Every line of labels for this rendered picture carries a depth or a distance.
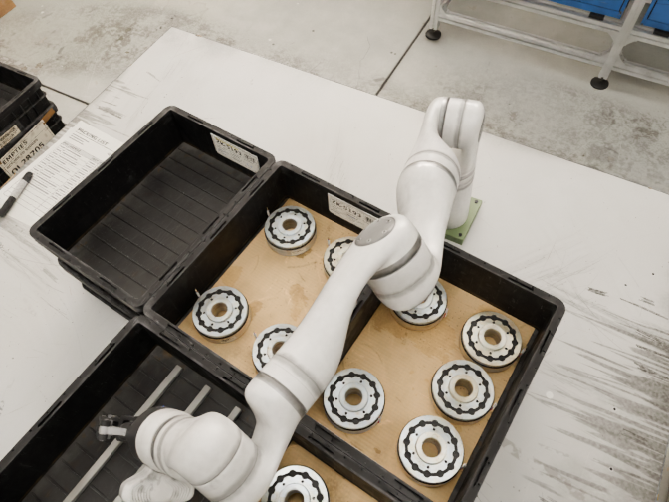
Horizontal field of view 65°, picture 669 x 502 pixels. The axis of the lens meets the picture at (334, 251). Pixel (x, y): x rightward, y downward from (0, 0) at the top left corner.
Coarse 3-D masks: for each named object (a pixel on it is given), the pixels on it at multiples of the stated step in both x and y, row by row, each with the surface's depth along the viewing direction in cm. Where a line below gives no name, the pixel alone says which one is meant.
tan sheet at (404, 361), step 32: (448, 288) 100; (384, 320) 97; (448, 320) 96; (512, 320) 96; (352, 352) 94; (384, 352) 94; (416, 352) 93; (448, 352) 93; (384, 384) 90; (416, 384) 90; (320, 416) 88; (384, 416) 88; (416, 416) 87; (384, 448) 85
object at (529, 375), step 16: (464, 256) 92; (496, 272) 90; (368, 288) 89; (528, 288) 89; (560, 304) 86; (352, 320) 86; (560, 320) 85; (544, 336) 83; (544, 352) 82; (528, 368) 81; (528, 384) 79; (512, 400) 78; (304, 416) 78; (512, 416) 77; (320, 432) 77; (496, 432) 76; (336, 448) 76; (352, 448) 76; (496, 448) 75; (368, 464) 74; (480, 464) 74; (384, 480) 73; (400, 480) 73; (480, 480) 73; (416, 496) 73; (464, 496) 72
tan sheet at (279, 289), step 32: (320, 224) 108; (256, 256) 105; (288, 256) 105; (320, 256) 104; (256, 288) 101; (288, 288) 101; (320, 288) 101; (192, 320) 98; (256, 320) 98; (288, 320) 97; (224, 352) 95
